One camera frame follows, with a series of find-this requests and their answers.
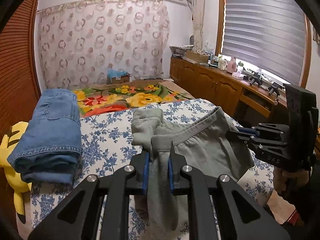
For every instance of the beige side curtain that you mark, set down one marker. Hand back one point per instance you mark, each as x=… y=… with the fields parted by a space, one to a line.
x=198 y=20

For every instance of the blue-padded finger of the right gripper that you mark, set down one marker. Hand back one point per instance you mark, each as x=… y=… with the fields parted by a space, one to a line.
x=242 y=134

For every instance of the cardboard box blue contents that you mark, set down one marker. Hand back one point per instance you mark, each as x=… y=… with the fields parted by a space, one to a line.
x=117 y=76

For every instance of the grey-green pants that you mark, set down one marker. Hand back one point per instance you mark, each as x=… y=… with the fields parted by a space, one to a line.
x=204 y=146

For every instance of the black stand near window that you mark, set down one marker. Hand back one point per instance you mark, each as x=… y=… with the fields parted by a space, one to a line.
x=256 y=78

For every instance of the grey zebra window blind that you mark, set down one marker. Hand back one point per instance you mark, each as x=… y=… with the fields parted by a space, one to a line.
x=269 y=34

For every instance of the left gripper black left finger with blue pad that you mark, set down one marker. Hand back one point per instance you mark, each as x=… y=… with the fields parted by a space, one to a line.
x=97 y=207

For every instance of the patterned sheer curtain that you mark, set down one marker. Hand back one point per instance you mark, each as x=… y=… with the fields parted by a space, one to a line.
x=80 y=41

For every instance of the wooden sideboard cabinet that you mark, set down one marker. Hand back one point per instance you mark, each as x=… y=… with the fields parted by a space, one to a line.
x=248 y=104

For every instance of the wooden louvred wardrobe door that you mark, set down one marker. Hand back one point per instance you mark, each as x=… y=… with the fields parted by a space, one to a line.
x=20 y=90

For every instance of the folded blue jeans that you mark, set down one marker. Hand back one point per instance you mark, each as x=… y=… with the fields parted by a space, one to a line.
x=50 y=148

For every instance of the blue floral white bedsheet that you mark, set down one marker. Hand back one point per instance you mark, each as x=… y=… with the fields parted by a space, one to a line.
x=106 y=146

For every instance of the colourful flower blanket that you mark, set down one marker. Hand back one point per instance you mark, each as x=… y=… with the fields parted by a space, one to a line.
x=112 y=98

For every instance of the pink bottle on sideboard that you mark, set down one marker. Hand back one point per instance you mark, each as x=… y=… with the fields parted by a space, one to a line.
x=231 y=66

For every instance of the cardboard box on sideboard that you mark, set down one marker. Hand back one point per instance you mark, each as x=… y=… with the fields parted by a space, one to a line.
x=196 y=57

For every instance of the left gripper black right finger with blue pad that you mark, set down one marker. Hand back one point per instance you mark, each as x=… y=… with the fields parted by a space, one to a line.
x=218 y=208

